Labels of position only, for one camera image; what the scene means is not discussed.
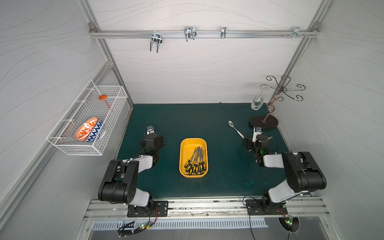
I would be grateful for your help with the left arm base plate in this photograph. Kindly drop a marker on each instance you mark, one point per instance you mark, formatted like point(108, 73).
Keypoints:
point(158, 208)

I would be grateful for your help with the white wire basket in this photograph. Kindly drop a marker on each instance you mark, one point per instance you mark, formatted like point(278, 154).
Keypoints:
point(86, 106)

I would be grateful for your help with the white vent strip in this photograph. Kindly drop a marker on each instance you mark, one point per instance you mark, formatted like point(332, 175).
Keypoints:
point(181, 224)

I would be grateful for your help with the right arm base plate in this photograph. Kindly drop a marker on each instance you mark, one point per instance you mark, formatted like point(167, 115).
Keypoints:
point(259, 208)

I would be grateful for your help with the clear glass jar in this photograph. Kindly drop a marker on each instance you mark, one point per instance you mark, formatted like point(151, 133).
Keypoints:
point(257, 103)

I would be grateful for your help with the green table mat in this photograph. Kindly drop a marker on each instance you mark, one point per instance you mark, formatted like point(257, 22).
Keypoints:
point(232, 168)

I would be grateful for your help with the metal clamp hook right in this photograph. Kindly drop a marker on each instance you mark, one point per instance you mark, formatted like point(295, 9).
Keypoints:
point(296, 34)

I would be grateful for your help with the metal spoon white handle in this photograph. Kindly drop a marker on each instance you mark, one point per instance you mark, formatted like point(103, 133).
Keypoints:
point(231, 125)

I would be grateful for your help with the blue patterned bowl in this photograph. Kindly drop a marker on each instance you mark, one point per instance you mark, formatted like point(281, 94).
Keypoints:
point(94, 134)

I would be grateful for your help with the aluminium rail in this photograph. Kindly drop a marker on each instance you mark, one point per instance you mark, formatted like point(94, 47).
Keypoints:
point(209, 208)
point(201, 34)

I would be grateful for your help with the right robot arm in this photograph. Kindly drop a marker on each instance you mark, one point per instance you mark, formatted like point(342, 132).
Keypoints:
point(303, 175)

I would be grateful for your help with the orange spoon in basket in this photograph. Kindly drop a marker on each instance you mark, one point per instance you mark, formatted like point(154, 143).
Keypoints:
point(104, 98)

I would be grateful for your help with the copper hook stand black base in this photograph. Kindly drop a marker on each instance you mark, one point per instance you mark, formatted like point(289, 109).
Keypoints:
point(269, 121)

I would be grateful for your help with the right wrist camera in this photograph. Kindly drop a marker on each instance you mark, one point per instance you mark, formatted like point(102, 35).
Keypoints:
point(256, 131)

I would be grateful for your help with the orange patterned bowl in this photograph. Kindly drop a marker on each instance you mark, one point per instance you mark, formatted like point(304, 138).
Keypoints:
point(85, 129)

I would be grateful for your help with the small metal hook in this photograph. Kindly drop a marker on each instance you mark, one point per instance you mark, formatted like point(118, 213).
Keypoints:
point(223, 32)

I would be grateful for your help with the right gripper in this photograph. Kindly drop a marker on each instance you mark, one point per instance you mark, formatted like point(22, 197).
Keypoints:
point(247, 142)

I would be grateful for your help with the metal loop hook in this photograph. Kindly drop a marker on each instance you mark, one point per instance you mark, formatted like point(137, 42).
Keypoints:
point(190, 33)

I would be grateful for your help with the yellow plastic storage tray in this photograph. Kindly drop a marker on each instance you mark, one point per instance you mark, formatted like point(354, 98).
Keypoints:
point(186, 151)

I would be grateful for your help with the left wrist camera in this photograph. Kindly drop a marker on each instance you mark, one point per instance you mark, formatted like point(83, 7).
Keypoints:
point(150, 130)

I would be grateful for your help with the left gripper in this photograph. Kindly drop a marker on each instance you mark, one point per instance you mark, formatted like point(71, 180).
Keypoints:
point(151, 137)

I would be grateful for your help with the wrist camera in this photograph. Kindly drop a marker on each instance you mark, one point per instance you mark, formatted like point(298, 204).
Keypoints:
point(256, 131)
point(150, 130)

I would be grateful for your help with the aluminium front rail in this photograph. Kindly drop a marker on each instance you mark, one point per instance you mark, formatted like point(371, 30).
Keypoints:
point(209, 208)

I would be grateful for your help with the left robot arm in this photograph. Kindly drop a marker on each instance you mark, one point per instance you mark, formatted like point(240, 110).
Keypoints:
point(120, 182)

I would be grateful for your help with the metal double hook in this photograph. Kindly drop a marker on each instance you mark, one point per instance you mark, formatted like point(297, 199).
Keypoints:
point(156, 40)

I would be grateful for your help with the aluminium top rail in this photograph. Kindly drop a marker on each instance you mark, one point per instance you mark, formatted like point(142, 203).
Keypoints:
point(201, 34)

